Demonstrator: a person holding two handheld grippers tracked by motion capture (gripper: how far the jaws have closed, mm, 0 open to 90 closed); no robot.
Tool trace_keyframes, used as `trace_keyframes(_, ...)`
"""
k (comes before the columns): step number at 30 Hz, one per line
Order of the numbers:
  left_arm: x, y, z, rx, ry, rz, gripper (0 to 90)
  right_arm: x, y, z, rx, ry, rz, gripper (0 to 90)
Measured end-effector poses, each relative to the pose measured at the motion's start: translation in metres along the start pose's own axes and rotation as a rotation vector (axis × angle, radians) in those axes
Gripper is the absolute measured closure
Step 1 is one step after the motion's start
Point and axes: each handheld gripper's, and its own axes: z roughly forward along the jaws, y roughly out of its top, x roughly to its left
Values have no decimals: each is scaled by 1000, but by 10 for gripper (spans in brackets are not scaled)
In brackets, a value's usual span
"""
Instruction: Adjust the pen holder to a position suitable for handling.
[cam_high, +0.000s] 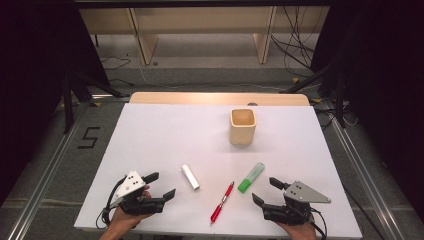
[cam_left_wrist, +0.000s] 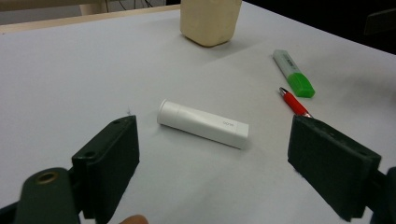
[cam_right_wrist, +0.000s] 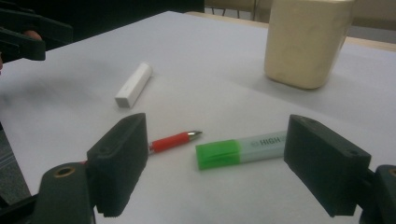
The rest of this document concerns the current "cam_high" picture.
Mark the red pen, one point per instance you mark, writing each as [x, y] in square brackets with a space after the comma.
[218, 210]

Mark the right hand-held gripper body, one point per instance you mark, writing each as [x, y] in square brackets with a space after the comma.
[305, 195]

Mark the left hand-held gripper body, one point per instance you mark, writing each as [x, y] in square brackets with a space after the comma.
[130, 186]

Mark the aluminium floor rail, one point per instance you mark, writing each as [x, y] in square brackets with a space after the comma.
[366, 180]
[40, 186]

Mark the person's left hand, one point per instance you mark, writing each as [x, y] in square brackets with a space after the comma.
[125, 220]

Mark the beige wooden bench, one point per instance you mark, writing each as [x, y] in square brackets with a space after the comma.
[200, 20]

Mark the green highlighter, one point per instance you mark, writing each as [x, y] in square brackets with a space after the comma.
[251, 177]

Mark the black tripod stand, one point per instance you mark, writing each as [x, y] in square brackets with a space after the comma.
[68, 110]
[340, 100]

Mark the white board mat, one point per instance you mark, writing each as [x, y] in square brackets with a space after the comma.
[166, 140]

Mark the black curtain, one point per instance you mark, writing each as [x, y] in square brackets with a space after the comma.
[383, 66]
[33, 66]

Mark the beige square pen holder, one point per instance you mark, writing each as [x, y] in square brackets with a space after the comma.
[242, 135]

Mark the white stick eraser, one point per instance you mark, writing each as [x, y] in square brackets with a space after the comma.
[190, 176]

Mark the person's right hand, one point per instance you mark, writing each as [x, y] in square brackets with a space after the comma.
[300, 232]

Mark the yellow tape piece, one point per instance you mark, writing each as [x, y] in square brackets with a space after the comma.
[97, 104]
[317, 100]
[295, 80]

